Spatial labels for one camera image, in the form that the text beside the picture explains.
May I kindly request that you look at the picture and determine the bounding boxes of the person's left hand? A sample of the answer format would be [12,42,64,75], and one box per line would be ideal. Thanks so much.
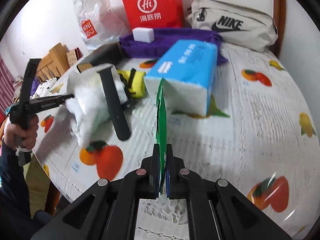
[3,114,39,150]

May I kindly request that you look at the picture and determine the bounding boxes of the pink striped cloth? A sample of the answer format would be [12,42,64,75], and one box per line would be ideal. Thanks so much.
[0,57,15,115]

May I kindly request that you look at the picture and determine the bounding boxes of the white sponge block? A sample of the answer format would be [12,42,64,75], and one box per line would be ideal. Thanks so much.
[132,27,155,43]

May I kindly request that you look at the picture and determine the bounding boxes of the person's dark sleeved forearm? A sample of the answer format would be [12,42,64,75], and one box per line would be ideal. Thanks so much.
[1,144,53,239]

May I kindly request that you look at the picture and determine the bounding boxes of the black watch strap holes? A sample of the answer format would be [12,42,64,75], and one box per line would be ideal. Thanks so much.
[98,67,131,141]

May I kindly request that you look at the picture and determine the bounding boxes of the red paper shopping bag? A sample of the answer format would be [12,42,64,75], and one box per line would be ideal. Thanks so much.
[122,0,184,29]

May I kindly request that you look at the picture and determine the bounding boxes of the brown wooden door frame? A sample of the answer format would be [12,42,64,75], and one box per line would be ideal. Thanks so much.
[271,0,286,58]

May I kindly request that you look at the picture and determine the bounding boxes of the fruit patterned tablecloth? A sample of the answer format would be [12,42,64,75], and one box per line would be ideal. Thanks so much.
[34,43,319,239]

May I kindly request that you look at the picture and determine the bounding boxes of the white plastic shopping bag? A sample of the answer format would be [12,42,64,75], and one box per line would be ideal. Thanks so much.
[73,0,129,51]

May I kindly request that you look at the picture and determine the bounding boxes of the white cotton gloves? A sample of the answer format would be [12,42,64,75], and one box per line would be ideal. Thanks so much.
[65,63,128,148]

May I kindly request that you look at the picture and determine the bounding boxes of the brown patterned box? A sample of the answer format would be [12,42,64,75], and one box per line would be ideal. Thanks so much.
[66,48,82,68]

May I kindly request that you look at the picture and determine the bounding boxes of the purple plush toy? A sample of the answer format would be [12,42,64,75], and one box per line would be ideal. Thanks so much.
[30,77,41,96]

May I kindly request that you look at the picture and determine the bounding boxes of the yellow Adidas mini bag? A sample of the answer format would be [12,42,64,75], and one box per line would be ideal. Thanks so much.
[118,68,146,98]

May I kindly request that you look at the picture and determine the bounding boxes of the beige Nike waist bag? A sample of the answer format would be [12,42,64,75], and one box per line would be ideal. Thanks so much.
[186,0,278,52]

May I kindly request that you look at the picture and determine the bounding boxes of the green snack packet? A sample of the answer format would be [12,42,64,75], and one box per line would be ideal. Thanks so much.
[156,78,167,194]

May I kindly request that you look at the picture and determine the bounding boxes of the purple towel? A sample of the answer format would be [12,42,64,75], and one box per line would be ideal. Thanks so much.
[120,28,227,65]

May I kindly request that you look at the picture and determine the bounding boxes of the blue tissue pack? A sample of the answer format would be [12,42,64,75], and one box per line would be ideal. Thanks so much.
[144,40,218,116]

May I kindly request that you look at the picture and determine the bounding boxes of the dark green box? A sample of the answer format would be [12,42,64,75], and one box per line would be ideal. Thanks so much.
[76,43,124,73]

